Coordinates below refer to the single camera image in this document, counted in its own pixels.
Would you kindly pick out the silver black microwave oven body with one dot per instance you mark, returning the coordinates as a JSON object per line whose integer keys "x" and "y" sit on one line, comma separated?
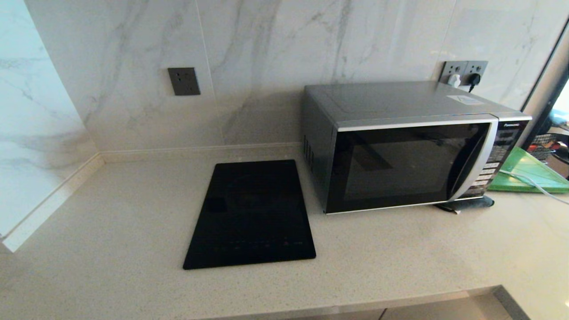
{"x": 400, "y": 102}

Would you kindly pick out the black glass induction cooktop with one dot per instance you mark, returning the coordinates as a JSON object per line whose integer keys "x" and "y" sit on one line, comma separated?
{"x": 253, "y": 213}

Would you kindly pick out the white power plug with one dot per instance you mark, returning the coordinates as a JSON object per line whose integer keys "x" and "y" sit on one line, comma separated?
{"x": 454, "y": 81}

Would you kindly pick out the black rubber pad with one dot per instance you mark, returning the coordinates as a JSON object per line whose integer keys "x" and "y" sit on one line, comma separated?
{"x": 471, "y": 203}

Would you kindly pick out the black power plug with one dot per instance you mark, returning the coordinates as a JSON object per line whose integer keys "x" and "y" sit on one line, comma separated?
{"x": 474, "y": 80}

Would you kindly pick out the green plastic cutting board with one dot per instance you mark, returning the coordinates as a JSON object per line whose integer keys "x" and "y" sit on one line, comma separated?
{"x": 529, "y": 171}

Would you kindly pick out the dark grey single wall socket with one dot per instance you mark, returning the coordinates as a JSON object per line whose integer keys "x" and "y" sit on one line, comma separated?
{"x": 184, "y": 82}

